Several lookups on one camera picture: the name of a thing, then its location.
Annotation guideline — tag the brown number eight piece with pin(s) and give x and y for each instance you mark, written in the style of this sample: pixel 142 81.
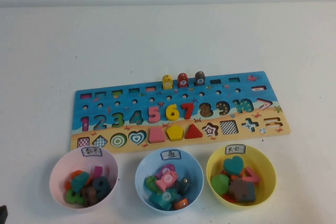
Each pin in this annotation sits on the brown number eight piece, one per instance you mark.
pixel 89 195

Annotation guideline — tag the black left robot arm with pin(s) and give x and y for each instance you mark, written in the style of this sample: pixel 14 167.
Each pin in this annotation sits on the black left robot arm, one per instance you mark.
pixel 3 216

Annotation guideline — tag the yellow number six piece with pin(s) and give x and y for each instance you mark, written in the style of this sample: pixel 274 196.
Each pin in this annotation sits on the yellow number six piece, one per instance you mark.
pixel 169 114

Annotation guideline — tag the pink number five piece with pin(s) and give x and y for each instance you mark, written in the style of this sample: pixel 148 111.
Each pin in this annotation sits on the pink number five piece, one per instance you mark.
pixel 153 108

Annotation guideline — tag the red number seven piece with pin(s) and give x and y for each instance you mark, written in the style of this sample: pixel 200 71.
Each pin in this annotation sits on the red number seven piece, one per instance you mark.
pixel 189 112

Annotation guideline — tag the blue and sand puzzle board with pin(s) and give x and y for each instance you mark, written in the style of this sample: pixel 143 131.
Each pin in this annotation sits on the blue and sand puzzle board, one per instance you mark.
pixel 141 100

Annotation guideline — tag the yellow pentagon piece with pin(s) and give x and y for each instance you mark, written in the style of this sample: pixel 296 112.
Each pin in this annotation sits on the yellow pentagon piece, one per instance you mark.
pixel 175 132

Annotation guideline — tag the pink trapezoid piece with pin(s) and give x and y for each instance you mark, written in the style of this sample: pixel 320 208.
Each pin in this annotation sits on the pink trapezoid piece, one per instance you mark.
pixel 156 135

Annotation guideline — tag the red triangle piece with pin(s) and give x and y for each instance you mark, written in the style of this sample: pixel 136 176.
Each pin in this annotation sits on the red triangle piece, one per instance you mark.
pixel 193 133

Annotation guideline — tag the paper label on blue bowl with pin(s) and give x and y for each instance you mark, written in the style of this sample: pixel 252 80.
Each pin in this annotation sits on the paper label on blue bowl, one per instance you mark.
pixel 170 155

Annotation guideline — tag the magenta fish piece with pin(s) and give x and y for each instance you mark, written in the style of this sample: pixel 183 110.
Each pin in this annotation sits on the magenta fish piece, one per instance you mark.
pixel 168 167

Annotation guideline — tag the light blue plastic bowl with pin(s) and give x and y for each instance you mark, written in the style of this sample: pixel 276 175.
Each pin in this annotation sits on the light blue plastic bowl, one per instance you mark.
pixel 142 178

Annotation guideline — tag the pink fish piece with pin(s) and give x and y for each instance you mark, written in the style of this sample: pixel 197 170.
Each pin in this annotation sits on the pink fish piece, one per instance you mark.
pixel 164 182

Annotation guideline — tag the paper label on yellow bowl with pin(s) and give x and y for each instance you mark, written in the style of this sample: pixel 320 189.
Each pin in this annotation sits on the paper label on yellow bowl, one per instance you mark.
pixel 235 149

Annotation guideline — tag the green fish piece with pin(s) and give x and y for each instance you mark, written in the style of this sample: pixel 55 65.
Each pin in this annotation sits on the green fish piece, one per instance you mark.
pixel 151 182

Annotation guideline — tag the dark blue fish piece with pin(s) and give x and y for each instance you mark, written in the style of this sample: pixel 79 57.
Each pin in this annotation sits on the dark blue fish piece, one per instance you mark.
pixel 183 186

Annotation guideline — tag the paper label on pink bowl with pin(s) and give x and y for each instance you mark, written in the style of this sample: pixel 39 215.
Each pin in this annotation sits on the paper label on pink bowl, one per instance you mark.
pixel 92 152

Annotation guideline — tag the teal heart piece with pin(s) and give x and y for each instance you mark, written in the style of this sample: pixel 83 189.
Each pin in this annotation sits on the teal heart piece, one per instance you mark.
pixel 233 166

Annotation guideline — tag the green circle piece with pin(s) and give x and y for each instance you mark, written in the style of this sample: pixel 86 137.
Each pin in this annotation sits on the green circle piece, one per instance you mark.
pixel 220 184

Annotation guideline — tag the teal fish piece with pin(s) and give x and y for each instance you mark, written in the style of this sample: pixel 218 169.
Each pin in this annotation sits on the teal fish piece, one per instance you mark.
pixel 157 199

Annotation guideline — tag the magenta number one piece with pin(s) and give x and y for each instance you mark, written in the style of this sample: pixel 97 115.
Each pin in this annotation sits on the magenta number one piece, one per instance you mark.
pixel 97 171

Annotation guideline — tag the orange fish piece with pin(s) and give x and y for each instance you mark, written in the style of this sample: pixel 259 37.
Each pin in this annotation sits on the orange fish piece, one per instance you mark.
pixel 179 204

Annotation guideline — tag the dark teal number nine piece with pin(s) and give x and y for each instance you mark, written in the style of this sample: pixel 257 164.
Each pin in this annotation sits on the dark teal number nine piece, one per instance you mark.
pixel 106 188

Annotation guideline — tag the brown star piece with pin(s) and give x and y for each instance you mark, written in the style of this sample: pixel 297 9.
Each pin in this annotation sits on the brown star piece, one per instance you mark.
pixel 237 190

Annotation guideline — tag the orange shape piece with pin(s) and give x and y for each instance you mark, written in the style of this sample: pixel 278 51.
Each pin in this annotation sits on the orange shape piece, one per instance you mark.
pixel 228 197

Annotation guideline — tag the pink greater-than sign piece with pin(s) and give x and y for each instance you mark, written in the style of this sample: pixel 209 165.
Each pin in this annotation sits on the pink greater-than sign piece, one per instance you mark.
pixel 256 179

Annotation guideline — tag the orange number piece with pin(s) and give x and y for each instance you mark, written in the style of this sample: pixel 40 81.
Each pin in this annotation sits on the orange number piece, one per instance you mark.
pixel 74 174

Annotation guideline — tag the teal number four piece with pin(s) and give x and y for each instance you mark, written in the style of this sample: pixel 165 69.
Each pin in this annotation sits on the teal number four piece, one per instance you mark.
pixel 80 180

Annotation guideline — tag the grey-blue square piece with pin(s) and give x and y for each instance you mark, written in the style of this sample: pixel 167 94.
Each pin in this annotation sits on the grey-blue square piece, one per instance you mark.
pixel 251 195

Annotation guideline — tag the yellow plastic bowl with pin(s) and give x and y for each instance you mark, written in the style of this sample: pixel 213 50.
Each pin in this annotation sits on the yellow plastic bowl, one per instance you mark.
pixel 267 182

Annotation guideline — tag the pink plastic bowl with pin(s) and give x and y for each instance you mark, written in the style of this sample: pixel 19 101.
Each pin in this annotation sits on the pink plastic bowl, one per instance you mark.
pixel 60 182

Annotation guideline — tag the green number three piece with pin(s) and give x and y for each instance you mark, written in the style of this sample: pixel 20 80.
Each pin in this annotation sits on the green number three piece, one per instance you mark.
pixel 71 197

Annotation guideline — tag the yellow fish peg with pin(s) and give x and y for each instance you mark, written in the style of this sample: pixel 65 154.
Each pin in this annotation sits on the yellow fish peg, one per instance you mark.
pixel 167 80

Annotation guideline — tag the red fish peg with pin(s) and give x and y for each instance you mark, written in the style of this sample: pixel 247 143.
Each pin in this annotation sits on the red fish peg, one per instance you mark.
pixel 182 78

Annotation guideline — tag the brown fish peg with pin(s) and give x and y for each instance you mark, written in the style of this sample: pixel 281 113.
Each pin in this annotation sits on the brown fish peg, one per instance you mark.
pixel 199 75

